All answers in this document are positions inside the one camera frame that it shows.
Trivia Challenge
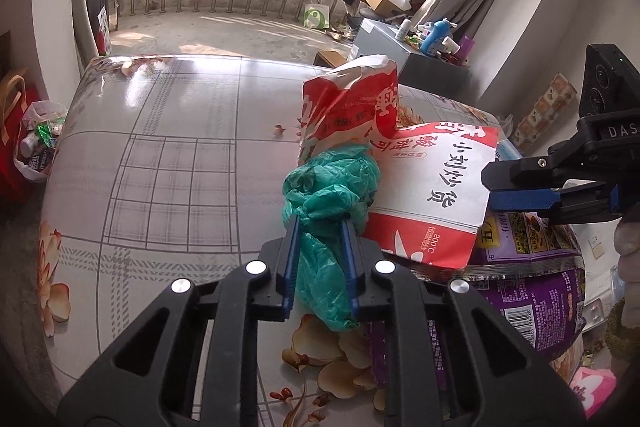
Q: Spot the green plastic bag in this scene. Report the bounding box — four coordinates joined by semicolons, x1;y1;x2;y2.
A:
282;143;381;333

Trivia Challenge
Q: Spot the purple snack bag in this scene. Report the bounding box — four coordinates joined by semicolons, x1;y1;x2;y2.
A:
369;210;587;396

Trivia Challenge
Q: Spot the red white paper bag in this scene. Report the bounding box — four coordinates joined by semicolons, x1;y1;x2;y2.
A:
299;55;500;270

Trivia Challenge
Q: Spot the white trash bag with bottles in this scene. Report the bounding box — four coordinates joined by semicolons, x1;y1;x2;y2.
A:
13;101;67;183

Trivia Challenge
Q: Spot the white gloved right hand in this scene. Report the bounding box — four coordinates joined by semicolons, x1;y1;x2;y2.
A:
614;211;640;329

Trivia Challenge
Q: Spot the patterned paper roll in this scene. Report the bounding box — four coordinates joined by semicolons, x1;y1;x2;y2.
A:
511;74;577;153

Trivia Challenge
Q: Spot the purple bottle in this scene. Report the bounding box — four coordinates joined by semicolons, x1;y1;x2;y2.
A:
456;36;475;64

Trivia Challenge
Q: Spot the floral plastic tablecloth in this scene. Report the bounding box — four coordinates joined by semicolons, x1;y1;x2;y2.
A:
38;54;586;427

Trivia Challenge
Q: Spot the grey cabinet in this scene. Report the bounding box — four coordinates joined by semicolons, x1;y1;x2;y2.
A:
348;18;471;101

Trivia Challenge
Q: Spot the blue detergent bottle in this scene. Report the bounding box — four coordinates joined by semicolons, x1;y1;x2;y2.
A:
419;18;457;56

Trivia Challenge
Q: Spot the green white shopping bag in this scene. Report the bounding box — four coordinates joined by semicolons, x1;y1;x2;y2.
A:
303;3;331;30

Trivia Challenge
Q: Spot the cardboard box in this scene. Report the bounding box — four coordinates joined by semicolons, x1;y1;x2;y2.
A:
363;0;404;18

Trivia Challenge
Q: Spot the red shopping bag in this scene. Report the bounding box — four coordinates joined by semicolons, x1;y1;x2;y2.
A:
0;67;39;216

